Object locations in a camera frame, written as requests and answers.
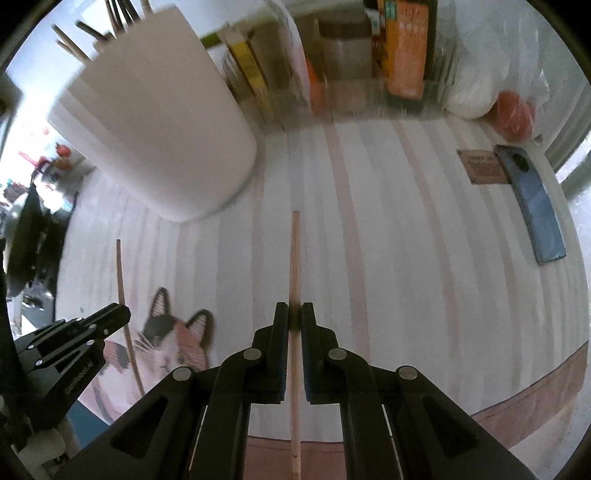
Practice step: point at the yellow green box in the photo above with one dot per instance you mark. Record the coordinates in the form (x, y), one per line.
(249, 69)

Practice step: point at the clear plastic storage container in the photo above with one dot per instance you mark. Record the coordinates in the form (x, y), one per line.
(351, 97)

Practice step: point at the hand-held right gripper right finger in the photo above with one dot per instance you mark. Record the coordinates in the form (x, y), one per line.
(308, 364)

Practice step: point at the red tomato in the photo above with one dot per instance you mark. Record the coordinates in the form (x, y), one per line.
(515, 115)

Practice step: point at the brown card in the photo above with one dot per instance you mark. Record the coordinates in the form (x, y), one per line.
(482, 168)

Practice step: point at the striped cat print tablecloth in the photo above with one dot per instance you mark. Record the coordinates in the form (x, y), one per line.
(415, 277)

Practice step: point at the orange carton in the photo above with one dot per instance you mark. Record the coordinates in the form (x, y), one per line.
(406, 55)

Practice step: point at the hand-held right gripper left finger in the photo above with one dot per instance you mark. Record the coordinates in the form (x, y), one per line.
(282, 360)

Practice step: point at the black pan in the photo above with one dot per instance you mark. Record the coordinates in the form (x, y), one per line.
(32, 240)

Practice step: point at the white plastic bag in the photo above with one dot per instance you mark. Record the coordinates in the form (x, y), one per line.
(475, 69)

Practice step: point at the light wooden chopstick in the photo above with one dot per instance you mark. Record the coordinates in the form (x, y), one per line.
(119, 272)
(295, 258)

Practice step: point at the white cylindrical utensil holder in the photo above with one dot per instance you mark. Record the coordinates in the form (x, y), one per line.
(152, 129)

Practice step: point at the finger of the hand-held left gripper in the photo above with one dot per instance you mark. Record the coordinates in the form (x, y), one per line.
(106, 321)

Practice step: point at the bunch of mixed chopsticks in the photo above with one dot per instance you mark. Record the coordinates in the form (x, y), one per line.
(71, 46)

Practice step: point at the blue smartphone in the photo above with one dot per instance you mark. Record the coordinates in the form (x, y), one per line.
(535, 207)

